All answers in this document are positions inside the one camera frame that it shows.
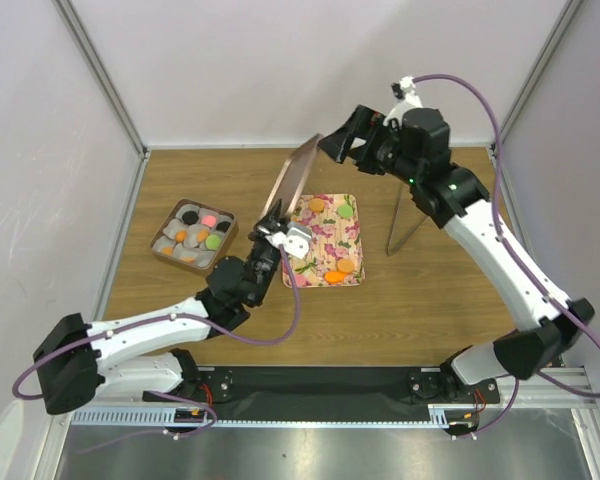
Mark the gold cookie tin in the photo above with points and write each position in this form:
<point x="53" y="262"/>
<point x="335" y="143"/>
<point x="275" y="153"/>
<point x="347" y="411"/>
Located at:
<point x="161" y="241"/>

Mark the green round cookie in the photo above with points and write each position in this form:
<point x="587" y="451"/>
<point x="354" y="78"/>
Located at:
<point x="345" y="211"/>
<point x="213" y="242"/>

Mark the black sandwich cookie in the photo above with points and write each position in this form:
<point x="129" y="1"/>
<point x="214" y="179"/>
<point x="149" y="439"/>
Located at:
<point x="223" y="226"/>
<point x="190" y="217"/>

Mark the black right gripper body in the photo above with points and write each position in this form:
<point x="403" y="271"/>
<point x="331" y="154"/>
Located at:
<point x="381" y="152"/>

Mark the grey slotted cable duct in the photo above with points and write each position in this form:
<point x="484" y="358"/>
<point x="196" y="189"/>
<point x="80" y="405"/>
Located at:
<point x="405" y="416"/>

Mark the metal tongs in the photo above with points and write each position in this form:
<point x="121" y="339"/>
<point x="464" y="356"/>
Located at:
<point x="404" y="224"/>

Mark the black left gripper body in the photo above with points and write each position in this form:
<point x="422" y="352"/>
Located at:
<point x="263" y="258"/>

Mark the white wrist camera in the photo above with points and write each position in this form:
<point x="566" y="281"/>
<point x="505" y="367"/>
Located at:
<point x="407" y="98"/>
<point x="295" y="240"/>

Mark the pink tin lid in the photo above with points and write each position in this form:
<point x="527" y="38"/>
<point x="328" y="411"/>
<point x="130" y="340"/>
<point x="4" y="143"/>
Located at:
<point x="292" y="178"/>

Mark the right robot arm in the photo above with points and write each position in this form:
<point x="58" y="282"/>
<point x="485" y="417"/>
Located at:
<point x="415" y="149"/>

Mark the brown chip cookie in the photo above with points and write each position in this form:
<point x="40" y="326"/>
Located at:
<point x="202" y="235"/>

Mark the floral serving tray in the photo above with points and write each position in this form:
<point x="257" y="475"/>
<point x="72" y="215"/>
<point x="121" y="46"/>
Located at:
<point x="333" y="238"/>

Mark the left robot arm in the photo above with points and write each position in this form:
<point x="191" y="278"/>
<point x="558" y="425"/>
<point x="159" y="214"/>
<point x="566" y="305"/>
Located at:
<point x="79" y="360"/>

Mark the pink oval cookie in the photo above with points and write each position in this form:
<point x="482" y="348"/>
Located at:
<point x="209" y="221"/>

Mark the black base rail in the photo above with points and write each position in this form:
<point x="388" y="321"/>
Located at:
<point x="289" y="387"/>

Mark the orange swirl cookie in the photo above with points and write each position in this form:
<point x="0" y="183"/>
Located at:
<point x="181" y="236"/>

